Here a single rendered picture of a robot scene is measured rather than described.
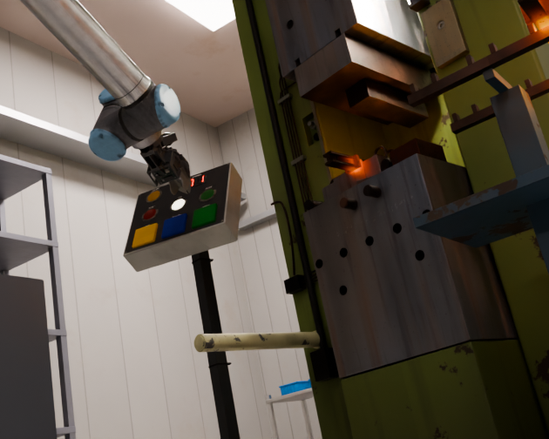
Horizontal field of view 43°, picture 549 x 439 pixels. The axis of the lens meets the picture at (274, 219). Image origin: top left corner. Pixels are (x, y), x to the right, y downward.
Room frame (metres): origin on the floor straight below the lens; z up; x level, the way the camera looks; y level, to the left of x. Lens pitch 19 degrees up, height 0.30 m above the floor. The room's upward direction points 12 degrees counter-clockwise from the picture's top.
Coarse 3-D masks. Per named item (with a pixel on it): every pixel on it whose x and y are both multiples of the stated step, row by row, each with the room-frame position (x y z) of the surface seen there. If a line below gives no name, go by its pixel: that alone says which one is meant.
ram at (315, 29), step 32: (288, 0) 1.75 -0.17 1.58; (320, 0) 1.68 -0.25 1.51; (352, 0) 1.61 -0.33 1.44; (384, 0) 1.74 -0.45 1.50; (288, 32) 1.77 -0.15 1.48; (320, 32) 1.70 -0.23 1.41; (352, 32) 1.65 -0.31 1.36; (384, 32) 1.70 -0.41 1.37; (416, 32) 1.83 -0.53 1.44; (288, 64) 1.79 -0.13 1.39
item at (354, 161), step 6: (324, 156) 1.62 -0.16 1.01; (330, 156) 1.62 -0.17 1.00; (336, 156) 1.64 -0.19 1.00; (342, 156) 1.65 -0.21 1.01; (348, 156) 1.66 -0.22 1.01; (354, 156) 1.67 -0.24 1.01; (330, 162) 1.62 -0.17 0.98; (336, 162) 1.62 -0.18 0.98; (342, 162) 1.64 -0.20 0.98; (348, 162) 1.67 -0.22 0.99; (354, 162) 1.68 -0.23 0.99; (360, 162) 1.68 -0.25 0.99; (342, 168) 1.67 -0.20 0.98; (348, 168) 1.68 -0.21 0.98; (354, 168) 1.68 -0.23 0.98
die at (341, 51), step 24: (336, 48) 1.67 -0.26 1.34; (360, 48) 1.69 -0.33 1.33; (312, 72) 1.74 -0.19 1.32; (336, 72) 1.69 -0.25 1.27; (360, 72) 1.71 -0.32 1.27; (384, 72) 1.75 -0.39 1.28; (408, 72) 1.85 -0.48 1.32; (312, 96) 1.79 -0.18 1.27; (336, 96) 1.82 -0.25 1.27; (384, 120) 2.05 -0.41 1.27
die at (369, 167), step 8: (360, 160) 1.68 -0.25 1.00; (368, 160) 1.66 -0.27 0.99; (376, 160) 1.65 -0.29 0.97; (360, 168) 1.68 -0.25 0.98; (368, 168) 1.67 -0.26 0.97; (376, 168) 1.65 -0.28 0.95; (344, 176) 1.72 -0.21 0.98; (352, 176) 1.71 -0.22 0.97; (360, 176) 1.69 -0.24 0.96; (368, 176) 1.67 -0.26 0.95; (336, 184) 1.74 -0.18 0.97; (344, 184) 1.73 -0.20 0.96; (352, 184) 1.71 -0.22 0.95; (328, 192) 1.77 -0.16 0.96; (336, 192) 1.75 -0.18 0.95
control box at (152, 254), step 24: (216, 168) 1.98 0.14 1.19; (144, 192) 2.06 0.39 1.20; (168, 192) 2.01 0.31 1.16; (192, 192) 1.96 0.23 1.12; (216, 192) 1.91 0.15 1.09; (240, 192) 1.99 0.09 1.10; (168, 216) 1.95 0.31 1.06; (192, 216) 1.90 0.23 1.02; (216, 216) 1.86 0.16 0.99; (168, 240) 1.89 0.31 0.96; (192, 240) 1.89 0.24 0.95; (216, 240) 1.89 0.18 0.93; (144, 264) 1.97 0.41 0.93
